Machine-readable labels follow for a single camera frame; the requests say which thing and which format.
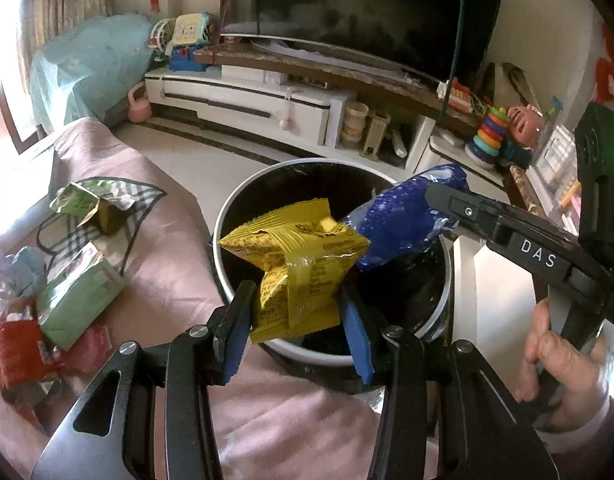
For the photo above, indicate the beige curtain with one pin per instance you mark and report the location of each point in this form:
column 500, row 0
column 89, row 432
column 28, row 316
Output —
column 62, row 0

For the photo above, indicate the white plastic basket toy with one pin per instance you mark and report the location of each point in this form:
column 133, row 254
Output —
column 161, row 37

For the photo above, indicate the red snack packet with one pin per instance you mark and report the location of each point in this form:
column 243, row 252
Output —
column 17, row 355

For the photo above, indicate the white tv cabinet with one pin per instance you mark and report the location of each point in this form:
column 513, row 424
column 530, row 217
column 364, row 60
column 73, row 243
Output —
column 227, row 97

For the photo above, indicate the blue toy machine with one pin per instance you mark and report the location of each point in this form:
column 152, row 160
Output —
column 184, row 57

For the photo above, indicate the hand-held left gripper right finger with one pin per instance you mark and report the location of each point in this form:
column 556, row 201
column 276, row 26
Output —
column 357, row 340

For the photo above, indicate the pink kettlebell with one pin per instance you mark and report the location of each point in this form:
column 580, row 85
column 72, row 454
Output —
column 138, row 107

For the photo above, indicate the small pink packet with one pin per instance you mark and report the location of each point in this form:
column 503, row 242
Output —
column 89, row 347

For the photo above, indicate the red paper wall decoration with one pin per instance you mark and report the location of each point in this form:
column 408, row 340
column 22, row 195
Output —
column 609, row 72

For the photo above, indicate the stack of cream containers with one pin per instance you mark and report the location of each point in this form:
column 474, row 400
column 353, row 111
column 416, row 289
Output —
column 354, row 125

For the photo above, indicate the clear plastic drawer organiser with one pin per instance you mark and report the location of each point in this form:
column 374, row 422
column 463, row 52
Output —
column 557, row 170

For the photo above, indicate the green tissue pack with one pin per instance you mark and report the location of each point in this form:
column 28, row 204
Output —
column 72, row 305

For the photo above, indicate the pink blanket with plaid heart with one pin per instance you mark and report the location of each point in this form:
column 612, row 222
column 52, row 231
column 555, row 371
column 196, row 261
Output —
column 152, row 260

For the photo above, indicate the dark blue snack packet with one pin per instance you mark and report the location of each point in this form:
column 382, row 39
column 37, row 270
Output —
column 397, row 220

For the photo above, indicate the crumpled green packet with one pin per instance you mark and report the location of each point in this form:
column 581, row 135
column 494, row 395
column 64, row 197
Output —
column 77, row 205

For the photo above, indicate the white remote control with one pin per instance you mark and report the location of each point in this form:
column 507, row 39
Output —
column 399, row 144

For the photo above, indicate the wooden frame toy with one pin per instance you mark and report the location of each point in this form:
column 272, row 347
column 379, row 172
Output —
column 376, row 135

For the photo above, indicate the round black trash bin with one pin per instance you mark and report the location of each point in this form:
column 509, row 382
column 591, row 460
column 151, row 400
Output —
column 307, row 185

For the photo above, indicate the person's right hand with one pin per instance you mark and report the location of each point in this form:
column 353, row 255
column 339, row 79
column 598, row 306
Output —
column 557, row 360

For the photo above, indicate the yellow snack packet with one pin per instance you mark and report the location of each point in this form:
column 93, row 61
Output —
column 297, row 260

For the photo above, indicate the pink pig toy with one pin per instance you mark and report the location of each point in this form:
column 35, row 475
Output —
column 524, row 125

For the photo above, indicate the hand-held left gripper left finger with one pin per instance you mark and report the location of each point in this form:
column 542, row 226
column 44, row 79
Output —
column 237, row 335

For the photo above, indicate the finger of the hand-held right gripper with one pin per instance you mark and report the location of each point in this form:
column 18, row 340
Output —
column 467, row 207

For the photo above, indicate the orange toy telephone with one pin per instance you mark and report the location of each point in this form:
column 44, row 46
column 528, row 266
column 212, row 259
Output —
column 459, row 96

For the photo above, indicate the black flat television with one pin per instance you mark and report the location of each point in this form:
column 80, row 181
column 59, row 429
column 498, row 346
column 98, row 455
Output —
column 362, row 5

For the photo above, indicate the teal cloth cover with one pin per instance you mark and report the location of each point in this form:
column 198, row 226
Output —
column 87, row 65

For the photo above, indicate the white drawer child lock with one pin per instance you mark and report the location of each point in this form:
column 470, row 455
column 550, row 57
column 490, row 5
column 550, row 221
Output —
column 287, row 120

